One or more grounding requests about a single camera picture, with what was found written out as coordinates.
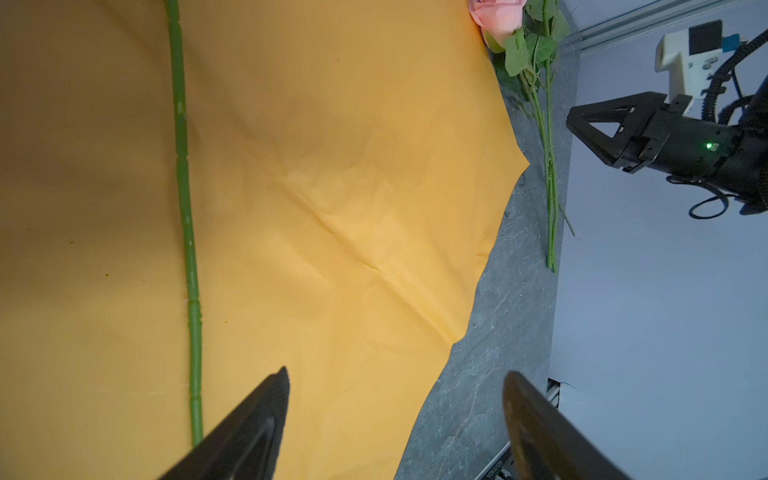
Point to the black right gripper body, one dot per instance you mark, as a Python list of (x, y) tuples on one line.
[(727, 160)]

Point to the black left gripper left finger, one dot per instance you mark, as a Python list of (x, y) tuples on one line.
[(245, 445)]

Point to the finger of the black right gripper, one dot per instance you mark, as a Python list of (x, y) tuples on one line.
[(614, 130)]

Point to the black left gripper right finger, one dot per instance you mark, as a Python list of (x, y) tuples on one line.
[(545, 445)]

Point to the pink fake rose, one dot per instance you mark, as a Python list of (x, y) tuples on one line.
[(523, 40)]

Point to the white fake rose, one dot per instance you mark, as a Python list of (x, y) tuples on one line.
[(181, 145)]

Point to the orange yellow wrapping paper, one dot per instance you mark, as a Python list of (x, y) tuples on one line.
[(350, 163)]

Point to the aluminium mounting rail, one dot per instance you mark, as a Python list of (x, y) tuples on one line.
[(639, 21)]

